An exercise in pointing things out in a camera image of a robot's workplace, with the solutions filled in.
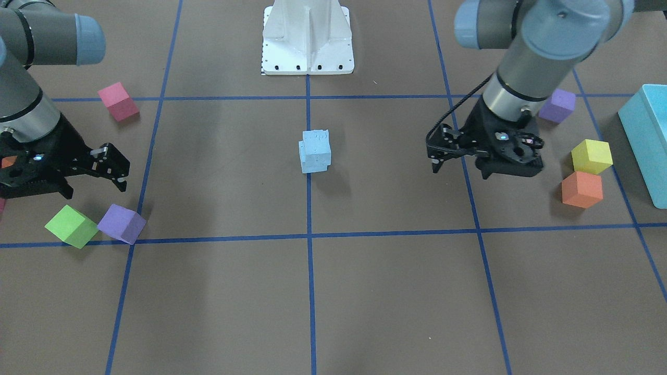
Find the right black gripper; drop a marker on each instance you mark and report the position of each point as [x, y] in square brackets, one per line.
[69, 149]

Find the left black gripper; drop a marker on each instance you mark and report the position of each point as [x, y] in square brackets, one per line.
[477, 133]

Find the light blue block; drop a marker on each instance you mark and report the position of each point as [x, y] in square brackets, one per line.
[314, 148]
[308, 167]

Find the magenta foam block by arm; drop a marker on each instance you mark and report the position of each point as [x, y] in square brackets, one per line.
[118, 102]

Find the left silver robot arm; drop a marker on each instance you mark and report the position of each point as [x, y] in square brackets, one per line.
[543, 42]

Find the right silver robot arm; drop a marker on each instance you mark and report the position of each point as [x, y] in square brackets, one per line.
[38, 33]

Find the orange foam block near tray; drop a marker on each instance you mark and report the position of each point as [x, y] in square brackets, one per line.
[8, 161]

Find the green foam block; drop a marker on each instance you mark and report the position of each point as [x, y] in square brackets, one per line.
[72, 227]

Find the dark purple block far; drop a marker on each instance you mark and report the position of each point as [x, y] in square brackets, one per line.
[558, 107]

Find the yellow foam block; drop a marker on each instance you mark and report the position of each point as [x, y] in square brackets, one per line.
[591, 156]

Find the orange foam block far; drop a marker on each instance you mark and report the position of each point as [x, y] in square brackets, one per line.
[581, 189]

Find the purple block near green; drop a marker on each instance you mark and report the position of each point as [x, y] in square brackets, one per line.
[122, 224]

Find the teal plastic bin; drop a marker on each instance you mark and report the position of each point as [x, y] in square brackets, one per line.
[644, 121]

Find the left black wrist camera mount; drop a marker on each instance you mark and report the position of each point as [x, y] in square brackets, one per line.
[444, 143]

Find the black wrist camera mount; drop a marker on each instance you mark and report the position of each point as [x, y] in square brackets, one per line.
[444, 143]
[111, 164]

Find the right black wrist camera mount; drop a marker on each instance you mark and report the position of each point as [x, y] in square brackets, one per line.
[111, 164]

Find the white pedestal column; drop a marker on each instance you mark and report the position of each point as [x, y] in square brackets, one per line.
[307, 37]

